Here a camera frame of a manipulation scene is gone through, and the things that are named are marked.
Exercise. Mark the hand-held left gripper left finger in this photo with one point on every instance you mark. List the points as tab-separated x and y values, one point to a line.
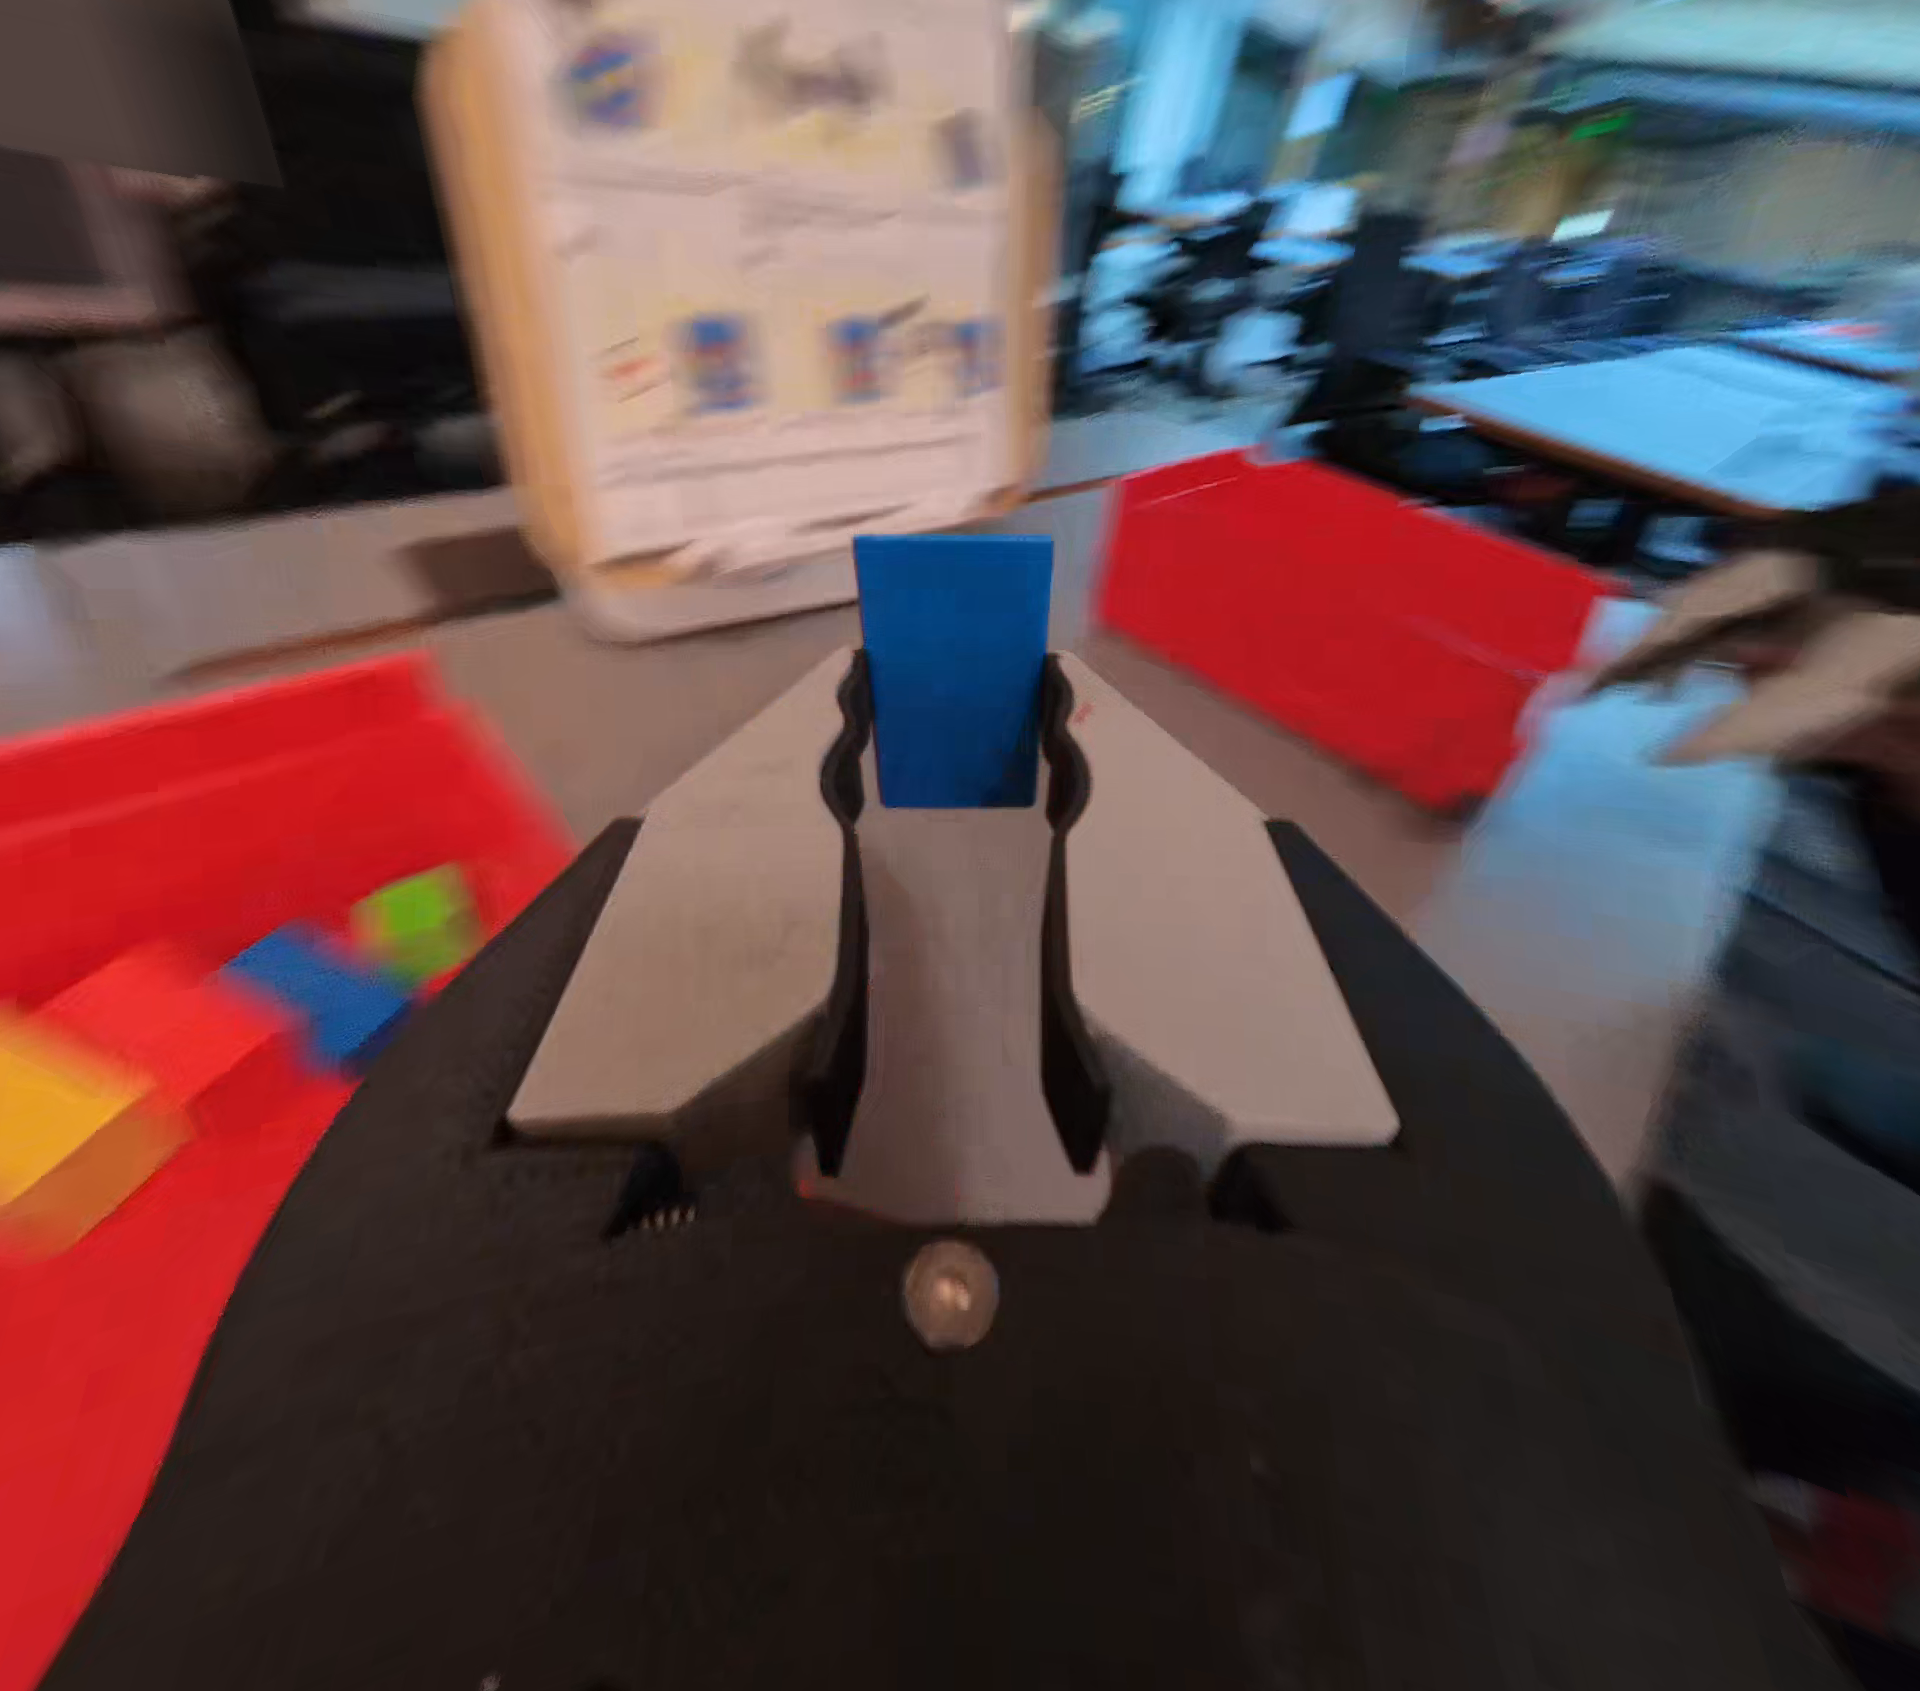
706	971

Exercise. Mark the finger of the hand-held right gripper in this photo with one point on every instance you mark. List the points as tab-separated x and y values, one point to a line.
1741	611
1831	700

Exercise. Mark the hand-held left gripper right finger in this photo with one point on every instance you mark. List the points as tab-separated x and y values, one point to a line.
1199	971

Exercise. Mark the red plastic bin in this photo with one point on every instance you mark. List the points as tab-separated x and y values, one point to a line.
1320	611
179	792

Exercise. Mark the blue wooden block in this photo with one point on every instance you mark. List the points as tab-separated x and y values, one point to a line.
324	992
954	670

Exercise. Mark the grey office desk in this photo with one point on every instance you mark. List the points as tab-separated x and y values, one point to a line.
1648	418

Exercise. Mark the green wooden cube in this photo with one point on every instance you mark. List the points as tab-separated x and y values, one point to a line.
420	922

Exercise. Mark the red wooden block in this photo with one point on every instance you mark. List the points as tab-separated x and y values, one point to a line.
164	1024

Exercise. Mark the yellow wooden block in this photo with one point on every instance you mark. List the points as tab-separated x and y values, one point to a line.
75	1121

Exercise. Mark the wooden instruction board stand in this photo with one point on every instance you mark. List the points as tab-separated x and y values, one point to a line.
781	222

